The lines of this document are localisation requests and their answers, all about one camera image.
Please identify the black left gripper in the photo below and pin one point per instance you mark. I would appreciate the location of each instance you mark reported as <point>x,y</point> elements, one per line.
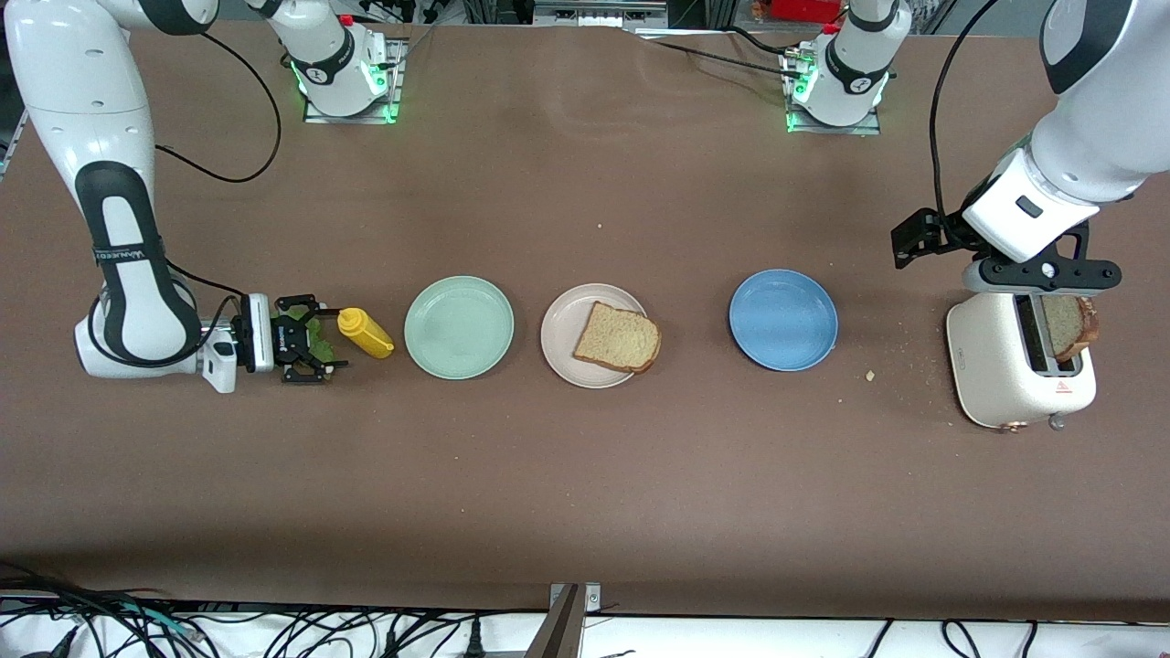
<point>917,238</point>

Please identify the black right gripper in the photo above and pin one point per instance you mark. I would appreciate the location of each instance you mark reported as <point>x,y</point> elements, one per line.
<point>285,337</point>

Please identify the yellow mustard squeeze bottle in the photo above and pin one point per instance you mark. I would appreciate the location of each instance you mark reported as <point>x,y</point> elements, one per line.
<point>366,334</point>

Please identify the brown bread slice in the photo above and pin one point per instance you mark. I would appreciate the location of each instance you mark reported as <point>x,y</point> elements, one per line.
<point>617,338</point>
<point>1065,329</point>

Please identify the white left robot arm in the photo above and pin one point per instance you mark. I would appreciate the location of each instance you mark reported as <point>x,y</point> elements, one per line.
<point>1097,137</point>

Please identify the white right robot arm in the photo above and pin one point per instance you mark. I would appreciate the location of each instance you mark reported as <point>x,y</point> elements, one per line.
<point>110,110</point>

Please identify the mint green plate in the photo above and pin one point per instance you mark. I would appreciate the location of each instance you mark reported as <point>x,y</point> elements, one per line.
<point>459,327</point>

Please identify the blue plate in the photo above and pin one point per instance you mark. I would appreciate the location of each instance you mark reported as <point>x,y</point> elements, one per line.
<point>783,320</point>

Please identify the beige plate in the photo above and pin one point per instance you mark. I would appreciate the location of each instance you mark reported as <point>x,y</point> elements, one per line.
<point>562,334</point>

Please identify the white two-slot toaster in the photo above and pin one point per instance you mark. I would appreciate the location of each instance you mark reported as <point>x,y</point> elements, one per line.
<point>992,366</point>

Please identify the red box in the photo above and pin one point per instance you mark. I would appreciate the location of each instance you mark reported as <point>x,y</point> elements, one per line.
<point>804,9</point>

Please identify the black power plug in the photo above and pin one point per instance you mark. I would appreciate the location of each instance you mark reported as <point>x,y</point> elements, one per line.
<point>474,644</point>

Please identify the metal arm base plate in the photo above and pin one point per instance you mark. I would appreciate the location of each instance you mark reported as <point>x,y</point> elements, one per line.
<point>347,119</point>
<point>859,129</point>

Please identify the grey metal bracket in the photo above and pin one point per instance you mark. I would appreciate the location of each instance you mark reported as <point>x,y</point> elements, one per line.
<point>567,631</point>

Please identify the grey metal frame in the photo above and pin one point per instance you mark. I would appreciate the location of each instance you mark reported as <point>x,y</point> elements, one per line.
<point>599,14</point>

